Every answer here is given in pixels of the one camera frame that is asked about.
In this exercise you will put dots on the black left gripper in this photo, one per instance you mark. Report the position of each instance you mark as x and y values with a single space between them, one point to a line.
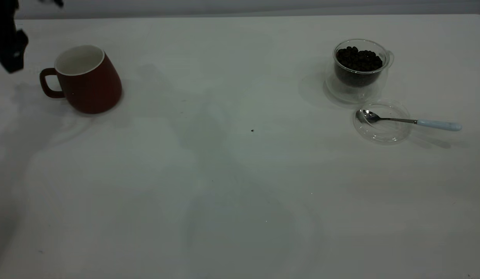
3 15

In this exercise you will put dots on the white tablecloth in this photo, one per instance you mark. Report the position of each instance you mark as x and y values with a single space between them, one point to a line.
240 193

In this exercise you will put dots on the dark coffee beans pile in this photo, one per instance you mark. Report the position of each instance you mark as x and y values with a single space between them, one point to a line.
358 62

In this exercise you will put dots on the red ceramic mug white inside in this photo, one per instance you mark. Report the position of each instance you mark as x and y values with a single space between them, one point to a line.
92 89

